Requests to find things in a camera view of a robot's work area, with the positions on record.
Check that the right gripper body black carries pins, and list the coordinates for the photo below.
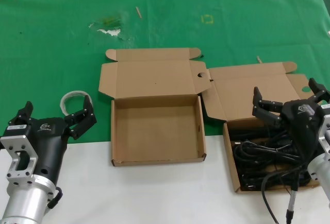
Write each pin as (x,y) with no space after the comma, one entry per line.
(304,123)

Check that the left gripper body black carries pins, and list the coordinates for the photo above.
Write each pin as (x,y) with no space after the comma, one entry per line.
(49,136)

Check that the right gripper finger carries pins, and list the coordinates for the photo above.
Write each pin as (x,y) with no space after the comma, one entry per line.
(318,88)
(265,110)

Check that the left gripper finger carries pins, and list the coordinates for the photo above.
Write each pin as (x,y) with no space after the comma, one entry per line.
(25,110)
(82,121)

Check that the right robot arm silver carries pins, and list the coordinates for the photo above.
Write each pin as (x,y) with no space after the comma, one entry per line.
(319,172)

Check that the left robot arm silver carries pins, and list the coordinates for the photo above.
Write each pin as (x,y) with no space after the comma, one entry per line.
(23,203)

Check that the brown cardboard mailer box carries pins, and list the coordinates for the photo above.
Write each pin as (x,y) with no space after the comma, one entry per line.
(257,85)
(154,131)

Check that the clear tape roll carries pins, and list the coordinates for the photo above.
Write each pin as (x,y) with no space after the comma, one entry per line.
(67,97)

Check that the small wooden stick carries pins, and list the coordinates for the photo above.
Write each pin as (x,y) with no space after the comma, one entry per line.
(258,59)
(139,12)

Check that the green table cloth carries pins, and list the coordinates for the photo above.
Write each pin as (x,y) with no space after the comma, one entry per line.
(51,41)

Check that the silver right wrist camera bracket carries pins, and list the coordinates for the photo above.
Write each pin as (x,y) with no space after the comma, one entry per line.
(325,131)

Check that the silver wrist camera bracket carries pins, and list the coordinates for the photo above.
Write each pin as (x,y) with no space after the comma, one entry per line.
(325,131)
(7,144)

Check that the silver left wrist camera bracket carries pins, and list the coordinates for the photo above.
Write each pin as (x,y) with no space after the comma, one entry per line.
(7,144)

